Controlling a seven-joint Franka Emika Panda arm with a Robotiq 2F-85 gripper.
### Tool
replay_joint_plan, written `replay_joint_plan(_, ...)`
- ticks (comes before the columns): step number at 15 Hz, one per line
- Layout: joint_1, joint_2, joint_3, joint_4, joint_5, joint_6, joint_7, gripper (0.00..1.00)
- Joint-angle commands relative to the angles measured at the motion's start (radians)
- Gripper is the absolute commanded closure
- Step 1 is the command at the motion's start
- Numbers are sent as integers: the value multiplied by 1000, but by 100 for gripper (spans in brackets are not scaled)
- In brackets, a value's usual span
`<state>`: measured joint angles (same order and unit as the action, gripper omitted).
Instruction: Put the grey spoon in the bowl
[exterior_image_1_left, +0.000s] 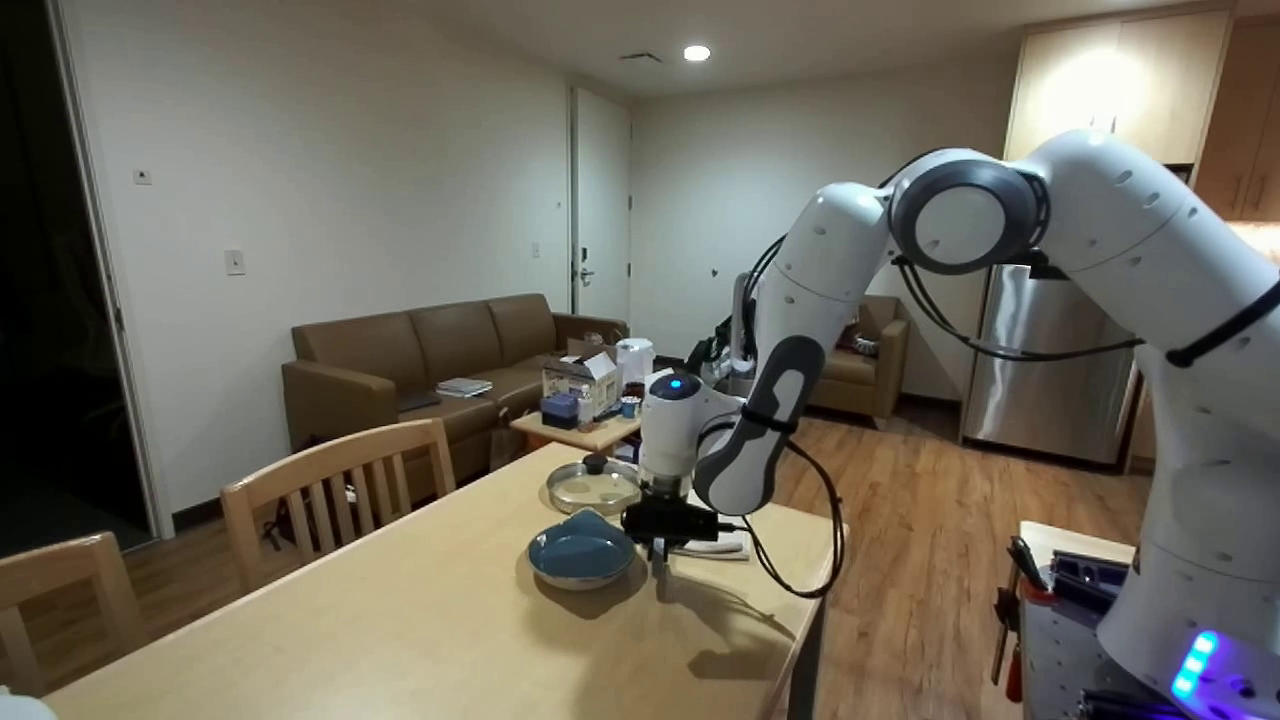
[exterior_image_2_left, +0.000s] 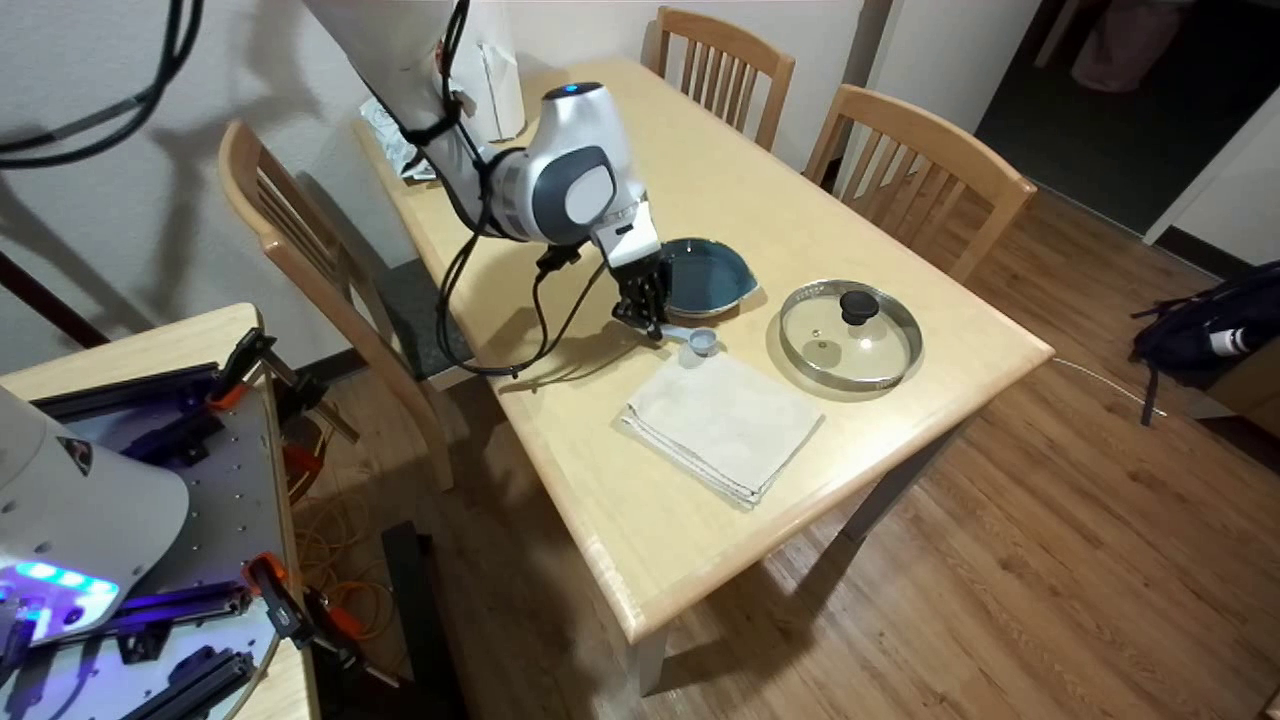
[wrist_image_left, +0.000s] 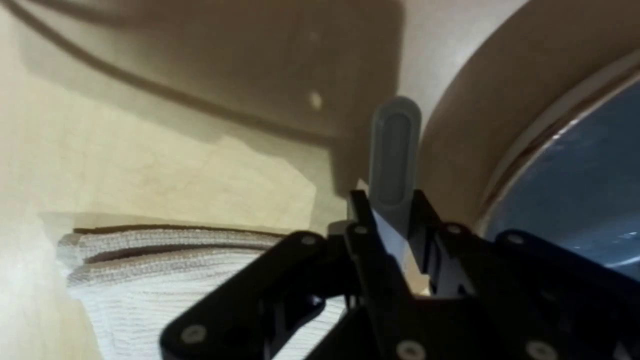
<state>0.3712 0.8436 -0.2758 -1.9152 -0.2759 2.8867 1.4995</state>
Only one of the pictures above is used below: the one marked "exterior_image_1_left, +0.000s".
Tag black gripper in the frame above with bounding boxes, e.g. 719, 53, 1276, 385
616, 489, 727, 600

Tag blue speckled bowl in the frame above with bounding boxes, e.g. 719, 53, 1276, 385
524, 512, 645, 594

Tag glass pot lid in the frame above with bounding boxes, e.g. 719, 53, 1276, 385
543, 450, 649, 521

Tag light wooden coffee table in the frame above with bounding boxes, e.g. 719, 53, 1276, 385
510, 404, 649, 463

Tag clear plastic container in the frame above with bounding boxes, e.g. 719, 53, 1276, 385
537, 346, 629, 431

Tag white kettle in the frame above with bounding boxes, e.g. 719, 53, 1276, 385
613, 336, 662, 394

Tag dark bags pile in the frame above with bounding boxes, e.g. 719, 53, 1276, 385
686, 312, 739, 388

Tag papers stack on sofa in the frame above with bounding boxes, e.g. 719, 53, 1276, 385
432, 375, 499, 409

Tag brown armchair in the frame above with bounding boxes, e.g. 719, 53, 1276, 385
805, 291, 911, 431

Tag brown leather sofa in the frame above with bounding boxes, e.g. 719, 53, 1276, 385
275, 291, 631, 489

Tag wooden slat-back chair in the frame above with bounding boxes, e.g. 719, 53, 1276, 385
0, 532, 147, 701
216, 415, 460, 592

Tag white door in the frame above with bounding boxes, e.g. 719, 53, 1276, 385
569, 88, 635, 332

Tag stainless steel refrigerator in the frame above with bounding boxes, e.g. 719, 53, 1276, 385
962, 254, 1152, 472

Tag light wooden kitchen cabinets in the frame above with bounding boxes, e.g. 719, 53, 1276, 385
1000, 9, 1280, 225

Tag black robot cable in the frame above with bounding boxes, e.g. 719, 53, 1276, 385
739, 431, 851, 605

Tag red handled tool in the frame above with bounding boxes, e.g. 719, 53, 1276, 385
987, 532, 1062, 706

